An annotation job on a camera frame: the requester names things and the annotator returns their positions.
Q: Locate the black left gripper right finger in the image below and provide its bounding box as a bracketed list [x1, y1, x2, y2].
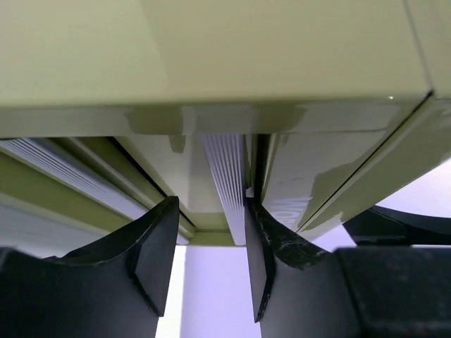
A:
[245, 199, 450, 337]

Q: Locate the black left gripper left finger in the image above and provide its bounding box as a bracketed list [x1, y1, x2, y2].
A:
[1, 196, 179, 337]

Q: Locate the green top drawer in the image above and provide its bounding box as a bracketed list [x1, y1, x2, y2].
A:
[117, 133, 252, 246]

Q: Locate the green drawer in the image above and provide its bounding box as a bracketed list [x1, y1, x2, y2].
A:
[117, 133, 252, 246]
[0, 137, 191, 261]

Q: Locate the green bottom drawer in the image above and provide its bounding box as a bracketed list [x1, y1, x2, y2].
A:
[0, 137, 191, 261]

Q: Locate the green metal drawer chest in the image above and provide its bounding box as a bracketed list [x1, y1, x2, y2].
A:
[1, 1, 450, 239]

